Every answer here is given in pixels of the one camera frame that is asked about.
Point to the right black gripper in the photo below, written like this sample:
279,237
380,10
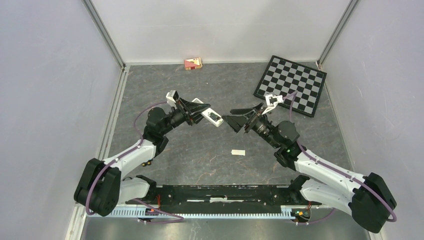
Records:
237,122

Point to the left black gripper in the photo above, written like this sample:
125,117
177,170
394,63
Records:
191,111

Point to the slim white remote control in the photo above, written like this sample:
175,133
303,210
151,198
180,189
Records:
205,114

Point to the white battery cover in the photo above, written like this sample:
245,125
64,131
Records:
238,152

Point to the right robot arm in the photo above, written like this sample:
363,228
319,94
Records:
366,198

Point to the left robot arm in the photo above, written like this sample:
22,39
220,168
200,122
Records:
102,186

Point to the red yellow small box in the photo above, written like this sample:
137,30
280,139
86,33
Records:
193,63

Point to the black white chessboard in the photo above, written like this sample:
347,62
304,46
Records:
283,77

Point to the blue owl toy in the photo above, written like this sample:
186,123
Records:
147,163

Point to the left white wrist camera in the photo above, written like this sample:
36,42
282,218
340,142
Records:
172,98

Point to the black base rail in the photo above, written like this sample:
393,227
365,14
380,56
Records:
224,199

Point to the white cable duct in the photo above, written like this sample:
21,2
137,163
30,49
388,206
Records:
143,212

